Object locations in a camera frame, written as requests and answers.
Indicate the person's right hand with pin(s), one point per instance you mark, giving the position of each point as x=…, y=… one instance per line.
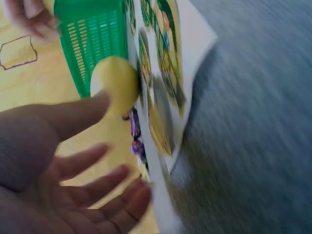
x=31, y=17

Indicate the white printed paper sheet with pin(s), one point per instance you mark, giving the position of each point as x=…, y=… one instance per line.
x=168, y=73

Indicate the green plastic slotted basket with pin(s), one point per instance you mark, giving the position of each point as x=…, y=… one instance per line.
x=95, y=41

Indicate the person's left hand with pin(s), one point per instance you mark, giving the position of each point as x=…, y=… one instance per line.
x=36, y=190

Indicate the yellow round container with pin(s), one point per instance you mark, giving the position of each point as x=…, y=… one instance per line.
x=117, y=80

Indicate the person's right fingers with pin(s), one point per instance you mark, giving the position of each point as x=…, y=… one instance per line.
x=39, y=24

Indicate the purple wrapped candy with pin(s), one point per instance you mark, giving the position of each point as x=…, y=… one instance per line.
x=135, y=124
x=138, y=149

